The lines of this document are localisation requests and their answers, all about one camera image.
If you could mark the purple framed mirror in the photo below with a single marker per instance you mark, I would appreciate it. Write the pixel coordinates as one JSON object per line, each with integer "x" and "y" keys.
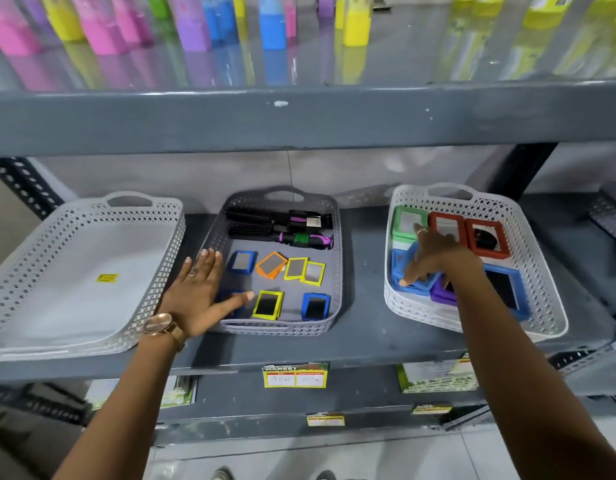
{"x": 440, "y": 294}

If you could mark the green and white shelf card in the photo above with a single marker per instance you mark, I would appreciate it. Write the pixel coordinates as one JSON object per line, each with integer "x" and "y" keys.
{"x": 437, "y": 377}
{"x": 180, "y": 392}

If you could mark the white perforated basket with mirrors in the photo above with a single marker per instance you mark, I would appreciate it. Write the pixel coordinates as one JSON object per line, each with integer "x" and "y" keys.
{"x": 542, "y": 294}

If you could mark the person's shoe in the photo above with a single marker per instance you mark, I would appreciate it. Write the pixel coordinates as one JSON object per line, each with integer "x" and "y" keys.
{"x": 223, "y": 474}
{"x": 325, "y": 475}

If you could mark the person's left thumb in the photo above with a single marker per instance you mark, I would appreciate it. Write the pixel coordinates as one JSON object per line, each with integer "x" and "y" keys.
{"x": 238, "y": 300}

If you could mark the person's right forearm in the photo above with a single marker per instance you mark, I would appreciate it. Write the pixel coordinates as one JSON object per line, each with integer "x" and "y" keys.
{"x": 527, "y": 374}

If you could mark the row of colourful boxed products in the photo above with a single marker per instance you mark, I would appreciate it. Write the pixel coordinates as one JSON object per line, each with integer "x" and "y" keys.
{"x": 103, "y": 29}

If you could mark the red framed mirror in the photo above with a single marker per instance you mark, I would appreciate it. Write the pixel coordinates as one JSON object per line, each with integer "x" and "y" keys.
{"x": 487, "y": 238}
{"x": 450, "y": 227}

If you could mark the small blue framed mirror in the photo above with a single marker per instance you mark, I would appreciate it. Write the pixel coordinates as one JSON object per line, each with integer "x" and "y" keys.
{"x": 227, "y": 297}
{"x": 316, "y": 307}
{"x": 242, "y": 262}

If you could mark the green framed mirror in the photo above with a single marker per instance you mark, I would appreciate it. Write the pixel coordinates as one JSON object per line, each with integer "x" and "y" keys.
{"x": 405, "y": 222}

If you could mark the medium blue framed mirror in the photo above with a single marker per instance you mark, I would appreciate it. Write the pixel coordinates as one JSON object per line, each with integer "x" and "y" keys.
{"x": 396, "y": 262}
{"x": 428, "y": 284}

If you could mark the empty white perforated basket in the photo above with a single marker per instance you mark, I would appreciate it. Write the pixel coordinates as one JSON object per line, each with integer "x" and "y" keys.
{"x": 78, "y": 274}

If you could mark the person's left middle finger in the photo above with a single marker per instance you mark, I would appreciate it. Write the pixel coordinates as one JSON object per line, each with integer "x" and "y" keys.
{"x": 205, "y": 264}

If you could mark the black hairbrush with green band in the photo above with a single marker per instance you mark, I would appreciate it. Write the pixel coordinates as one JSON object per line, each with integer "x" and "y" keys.
{"x": 258, "y": 229}

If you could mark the yellow shelf price label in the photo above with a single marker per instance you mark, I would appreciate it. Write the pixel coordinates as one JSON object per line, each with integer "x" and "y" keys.
{"x": 295, "y": 377}

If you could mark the large blue framed mirror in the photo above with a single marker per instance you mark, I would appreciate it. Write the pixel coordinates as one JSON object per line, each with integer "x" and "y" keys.
{"x": 507, "y": 289}

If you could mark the person's left little finger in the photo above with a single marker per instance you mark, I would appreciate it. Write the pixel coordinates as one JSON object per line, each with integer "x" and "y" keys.
{"x": 175, "y": 287}

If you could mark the person's left shoe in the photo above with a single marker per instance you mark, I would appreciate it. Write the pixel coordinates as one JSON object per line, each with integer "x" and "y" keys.
{"x": 223, "y": 474}

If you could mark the small yellow framed mirror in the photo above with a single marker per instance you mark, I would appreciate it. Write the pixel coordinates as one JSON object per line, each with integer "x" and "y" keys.
{"x": 268, "y": 304}
{"x": 295, "y": 268}
{"x": 314, "y": 273}

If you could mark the small orange framed mirror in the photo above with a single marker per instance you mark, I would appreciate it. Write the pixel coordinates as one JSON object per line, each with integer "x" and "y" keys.
{"x": 271, "y": 265}

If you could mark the small yellow shelf label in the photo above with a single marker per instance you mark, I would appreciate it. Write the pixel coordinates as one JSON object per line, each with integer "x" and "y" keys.
{"x": 326, "y": 420}

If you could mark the person's left forearm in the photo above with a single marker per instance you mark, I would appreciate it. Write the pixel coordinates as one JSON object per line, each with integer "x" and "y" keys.
{"x": 123, "y": 409}

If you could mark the grey metal shelving rack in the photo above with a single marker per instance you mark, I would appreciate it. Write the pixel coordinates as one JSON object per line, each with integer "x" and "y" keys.
{"x": 338, "y": 119}

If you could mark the person's right hand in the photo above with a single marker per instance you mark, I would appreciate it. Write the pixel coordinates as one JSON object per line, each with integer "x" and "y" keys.
{"x": 447, "y": 262}

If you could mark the row of yellow-green packets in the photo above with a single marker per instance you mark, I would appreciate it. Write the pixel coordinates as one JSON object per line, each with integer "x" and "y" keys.
{"x": 542, "y": 12}

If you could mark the person's right shoe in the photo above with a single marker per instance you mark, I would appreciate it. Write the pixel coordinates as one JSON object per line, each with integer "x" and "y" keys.
{"x": 325, "y": 475}

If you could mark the narrow yellow shelf label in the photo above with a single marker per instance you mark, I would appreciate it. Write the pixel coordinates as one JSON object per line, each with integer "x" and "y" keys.
{"x": 431, "y": 409}

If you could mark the black hairbrush with purple band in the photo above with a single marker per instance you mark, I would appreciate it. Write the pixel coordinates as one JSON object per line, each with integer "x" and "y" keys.
{"x": 253, "y": 214}

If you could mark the person's right thumb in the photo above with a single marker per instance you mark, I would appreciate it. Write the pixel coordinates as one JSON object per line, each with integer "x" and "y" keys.
{"x": 413, "y": 280}

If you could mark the person's left hand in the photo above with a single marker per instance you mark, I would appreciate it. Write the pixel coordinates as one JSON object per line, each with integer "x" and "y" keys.
{"x": 198, "y": 299}

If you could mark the dark grey perforated basket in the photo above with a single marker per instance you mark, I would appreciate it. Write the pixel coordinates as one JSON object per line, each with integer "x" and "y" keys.
{"x": 610, "y": 214}

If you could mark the rose gold wristwatch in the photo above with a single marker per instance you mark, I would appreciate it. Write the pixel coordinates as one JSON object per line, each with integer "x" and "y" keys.
{"x": 160, "y": 325}

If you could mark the small yellow sticker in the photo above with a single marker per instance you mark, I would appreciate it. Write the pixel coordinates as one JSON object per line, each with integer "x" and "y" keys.
{"x": 107, "y": 278}

